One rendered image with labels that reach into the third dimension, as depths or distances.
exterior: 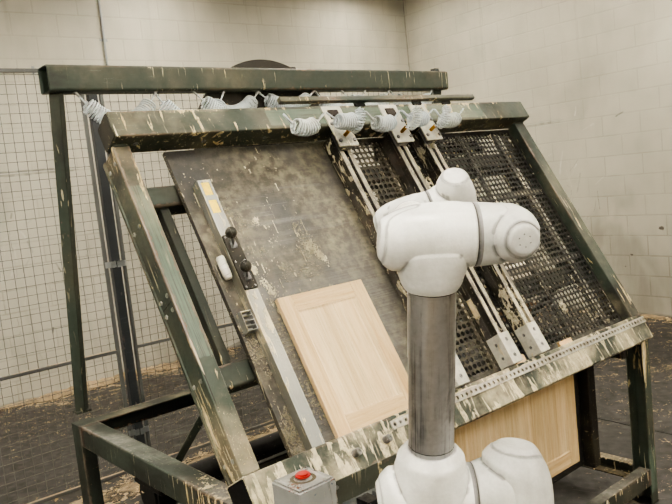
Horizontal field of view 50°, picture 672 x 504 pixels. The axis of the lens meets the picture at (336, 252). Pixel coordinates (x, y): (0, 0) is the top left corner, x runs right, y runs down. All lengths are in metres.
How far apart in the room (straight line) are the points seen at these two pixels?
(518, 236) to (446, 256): 0.14
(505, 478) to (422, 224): 0.61
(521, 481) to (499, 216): 0.59
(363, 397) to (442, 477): 0.82
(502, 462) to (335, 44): 7.47
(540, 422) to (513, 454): 1.69
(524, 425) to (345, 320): 1.12
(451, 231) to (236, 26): 6.81
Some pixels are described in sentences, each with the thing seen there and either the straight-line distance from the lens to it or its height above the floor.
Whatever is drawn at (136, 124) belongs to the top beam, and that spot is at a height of 1.92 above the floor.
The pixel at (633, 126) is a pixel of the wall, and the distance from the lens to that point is 7.62.
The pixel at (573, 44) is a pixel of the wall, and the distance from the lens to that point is 8.00.
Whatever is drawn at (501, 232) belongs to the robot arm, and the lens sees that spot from 1.41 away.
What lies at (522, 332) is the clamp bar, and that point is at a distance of 2.99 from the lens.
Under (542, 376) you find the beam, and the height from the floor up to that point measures 0.84.
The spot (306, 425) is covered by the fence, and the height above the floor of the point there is 0.96.
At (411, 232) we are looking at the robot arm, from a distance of 1.40.
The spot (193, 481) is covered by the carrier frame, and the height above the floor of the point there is 0.79.
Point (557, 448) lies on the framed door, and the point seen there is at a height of 0.37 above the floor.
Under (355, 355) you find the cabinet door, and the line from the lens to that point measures 2.44.
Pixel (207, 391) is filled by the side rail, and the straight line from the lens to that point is 2.11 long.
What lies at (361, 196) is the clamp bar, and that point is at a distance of 2.76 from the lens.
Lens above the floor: 1.68
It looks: 6 degrees down
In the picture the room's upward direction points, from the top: 6 degrees counter-clockwise
